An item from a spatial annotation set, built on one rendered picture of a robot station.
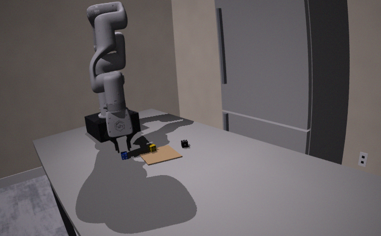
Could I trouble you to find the black die with white pips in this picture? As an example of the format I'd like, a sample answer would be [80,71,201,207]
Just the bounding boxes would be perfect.
[181,140,188,148]

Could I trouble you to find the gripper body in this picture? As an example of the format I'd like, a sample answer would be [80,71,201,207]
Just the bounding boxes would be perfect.
[106,107,133,137]

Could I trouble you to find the yellow die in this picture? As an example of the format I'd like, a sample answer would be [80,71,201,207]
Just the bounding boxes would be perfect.
[148,144,156,152]

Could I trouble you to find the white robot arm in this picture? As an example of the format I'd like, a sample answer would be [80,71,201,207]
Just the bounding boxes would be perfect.
[87,1,127,118]

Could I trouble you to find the blue die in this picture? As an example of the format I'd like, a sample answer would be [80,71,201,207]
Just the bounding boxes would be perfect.
[121,151,128,160]

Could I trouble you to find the tan flat square mat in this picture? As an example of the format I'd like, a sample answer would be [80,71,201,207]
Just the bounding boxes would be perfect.
[137,145,182,165]

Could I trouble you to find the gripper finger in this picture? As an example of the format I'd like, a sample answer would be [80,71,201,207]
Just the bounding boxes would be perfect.
[104,130,120,153]
[126,125,138,151]

